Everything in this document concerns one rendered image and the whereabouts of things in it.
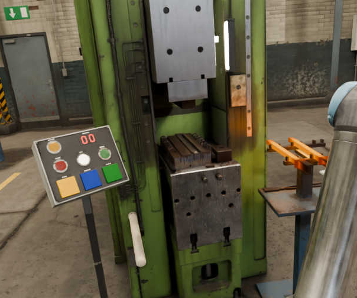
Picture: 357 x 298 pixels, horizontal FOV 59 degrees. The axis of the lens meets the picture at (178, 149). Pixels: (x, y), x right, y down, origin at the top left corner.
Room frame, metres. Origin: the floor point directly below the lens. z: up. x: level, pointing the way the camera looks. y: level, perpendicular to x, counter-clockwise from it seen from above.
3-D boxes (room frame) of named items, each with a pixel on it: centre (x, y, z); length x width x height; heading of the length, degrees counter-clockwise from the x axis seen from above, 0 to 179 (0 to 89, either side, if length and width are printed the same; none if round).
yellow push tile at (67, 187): (1.21, 0.47, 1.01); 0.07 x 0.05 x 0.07; 126
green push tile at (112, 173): (1.33, 0.31, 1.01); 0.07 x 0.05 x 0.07; 126
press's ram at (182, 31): (1.78, -0.07, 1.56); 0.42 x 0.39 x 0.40; 11
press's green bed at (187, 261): (1.79, -0.08, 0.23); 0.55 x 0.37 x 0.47; 11
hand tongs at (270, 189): (1.62, -0.76, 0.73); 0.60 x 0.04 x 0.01; 93
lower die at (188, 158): (1.77, -0.03, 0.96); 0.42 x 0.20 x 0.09; 11
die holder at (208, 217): (1.79, -0.08, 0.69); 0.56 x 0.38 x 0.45; 11
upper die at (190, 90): (1.77, -0.03, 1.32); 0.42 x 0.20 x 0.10; 11
